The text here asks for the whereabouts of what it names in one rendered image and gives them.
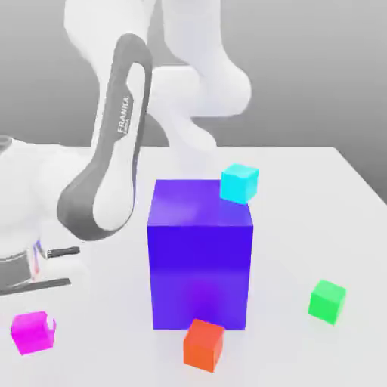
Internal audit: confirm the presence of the small cyan cube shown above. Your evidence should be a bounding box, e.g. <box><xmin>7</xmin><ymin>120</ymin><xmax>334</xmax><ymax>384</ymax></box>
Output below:
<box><xmin>219</xmin><ymin>163</ymin><xmax>260</xmax><ymax>206</ymax></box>

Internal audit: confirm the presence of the small magenta cube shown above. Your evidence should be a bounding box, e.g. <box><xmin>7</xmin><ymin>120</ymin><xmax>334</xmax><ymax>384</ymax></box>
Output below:
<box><xmin>10</xmin><ymin>311</ymin><xmax>57</xmax><ymax>357</ymax></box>

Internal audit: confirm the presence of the small orange cube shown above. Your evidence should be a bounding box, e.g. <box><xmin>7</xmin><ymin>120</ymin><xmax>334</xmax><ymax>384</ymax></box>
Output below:
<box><xmin>182</xmin><ymin>318</ymin><xmax>225</xmax><ymax>374</ymax></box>

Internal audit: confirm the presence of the small green cube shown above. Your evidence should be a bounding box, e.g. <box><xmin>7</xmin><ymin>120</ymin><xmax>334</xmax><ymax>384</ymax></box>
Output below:
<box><xmin>308</xmin><ymin>279</ymin><xmax>348</xmax><ymax>327</ymax></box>

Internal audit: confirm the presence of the large blue box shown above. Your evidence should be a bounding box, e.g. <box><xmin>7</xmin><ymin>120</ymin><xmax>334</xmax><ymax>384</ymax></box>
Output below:
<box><xmin>147</xmin><ymin>178</ymin><xmax>254</xmax><ymax>331</ymax></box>

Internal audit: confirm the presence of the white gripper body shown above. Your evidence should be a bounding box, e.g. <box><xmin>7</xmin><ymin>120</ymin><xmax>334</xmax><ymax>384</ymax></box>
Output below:
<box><xmin>0</xmin><ymin>268</ymin><xmax>91</xmax><ymax>314</ymax></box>

